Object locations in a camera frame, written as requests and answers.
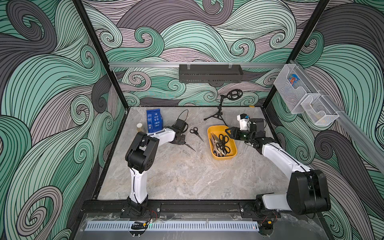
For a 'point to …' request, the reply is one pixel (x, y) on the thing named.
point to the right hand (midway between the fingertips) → (230, 130)
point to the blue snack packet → (154, 120)
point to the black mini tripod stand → (234, 94)
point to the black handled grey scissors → (226, 150)
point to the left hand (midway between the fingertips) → (179, 139)
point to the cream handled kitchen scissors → (214, 142)
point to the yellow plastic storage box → (216, 130)
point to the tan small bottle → (139, 127)
